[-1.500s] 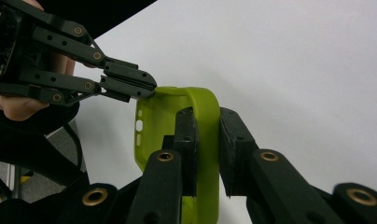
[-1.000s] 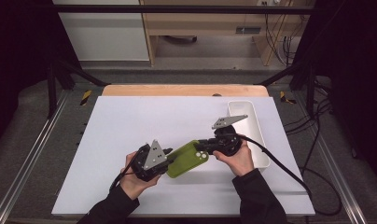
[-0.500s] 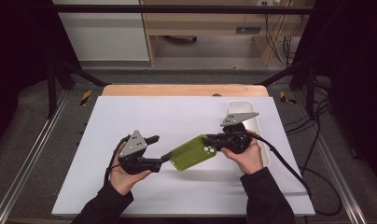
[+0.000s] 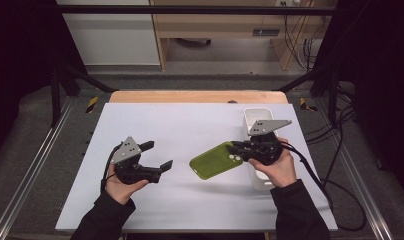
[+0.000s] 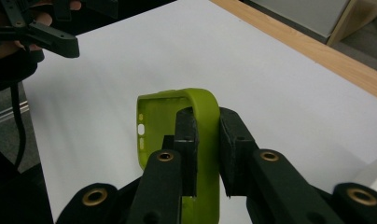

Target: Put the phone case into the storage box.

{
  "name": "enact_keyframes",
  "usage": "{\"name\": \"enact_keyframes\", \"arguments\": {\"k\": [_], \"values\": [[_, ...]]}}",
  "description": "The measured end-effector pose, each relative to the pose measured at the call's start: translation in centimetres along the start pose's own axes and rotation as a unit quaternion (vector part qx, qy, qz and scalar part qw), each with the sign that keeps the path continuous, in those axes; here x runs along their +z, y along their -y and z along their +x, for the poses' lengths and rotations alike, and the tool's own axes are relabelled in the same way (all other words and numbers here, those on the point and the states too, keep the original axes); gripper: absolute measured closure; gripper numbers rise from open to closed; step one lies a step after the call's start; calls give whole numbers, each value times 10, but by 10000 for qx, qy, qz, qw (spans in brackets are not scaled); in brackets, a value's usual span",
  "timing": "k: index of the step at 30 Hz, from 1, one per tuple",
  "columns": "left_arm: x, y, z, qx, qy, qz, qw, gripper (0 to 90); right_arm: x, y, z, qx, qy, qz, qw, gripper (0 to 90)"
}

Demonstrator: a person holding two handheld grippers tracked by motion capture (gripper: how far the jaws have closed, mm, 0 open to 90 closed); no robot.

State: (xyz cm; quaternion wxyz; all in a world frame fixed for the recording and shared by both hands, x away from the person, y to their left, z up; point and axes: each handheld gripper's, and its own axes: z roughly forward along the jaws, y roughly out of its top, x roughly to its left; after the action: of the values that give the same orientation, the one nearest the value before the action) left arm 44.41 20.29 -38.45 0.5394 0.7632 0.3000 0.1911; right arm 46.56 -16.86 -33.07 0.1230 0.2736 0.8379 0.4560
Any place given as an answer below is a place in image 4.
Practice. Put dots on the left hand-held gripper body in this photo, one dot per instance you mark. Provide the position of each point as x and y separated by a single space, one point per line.
127 151

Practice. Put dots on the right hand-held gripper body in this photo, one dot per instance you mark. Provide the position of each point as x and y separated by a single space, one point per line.
265 146

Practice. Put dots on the green phone case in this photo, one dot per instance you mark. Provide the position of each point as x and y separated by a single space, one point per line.
215 161

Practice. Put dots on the white plastic bin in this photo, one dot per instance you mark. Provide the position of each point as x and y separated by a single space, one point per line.
256 114

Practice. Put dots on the person's right hand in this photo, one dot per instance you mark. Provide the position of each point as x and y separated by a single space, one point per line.
280 170

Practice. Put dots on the person's left hand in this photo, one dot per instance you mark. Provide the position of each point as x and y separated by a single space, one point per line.
121 190

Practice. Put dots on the yellow black hazard tape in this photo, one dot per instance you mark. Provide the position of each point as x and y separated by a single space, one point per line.
305 104
92 104

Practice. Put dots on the wooden table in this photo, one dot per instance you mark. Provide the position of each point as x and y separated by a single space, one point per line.
196 96

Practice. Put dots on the black metal stand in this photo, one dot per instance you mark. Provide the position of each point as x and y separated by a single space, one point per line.
331 90
56 96

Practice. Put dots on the grey power strip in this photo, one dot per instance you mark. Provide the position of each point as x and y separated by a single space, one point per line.
266 32

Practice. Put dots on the white cabinet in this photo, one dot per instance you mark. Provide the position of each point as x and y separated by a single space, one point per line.
110 36

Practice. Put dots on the wooden desk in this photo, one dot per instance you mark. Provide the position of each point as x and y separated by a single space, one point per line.
223 23

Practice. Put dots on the black curtain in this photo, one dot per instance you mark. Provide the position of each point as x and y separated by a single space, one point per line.
20 66
383 83

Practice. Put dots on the aluminium rail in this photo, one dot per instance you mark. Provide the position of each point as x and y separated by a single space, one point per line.
360 180
30 166

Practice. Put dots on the black horizontal frame bar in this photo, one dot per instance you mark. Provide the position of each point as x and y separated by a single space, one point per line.
190 9

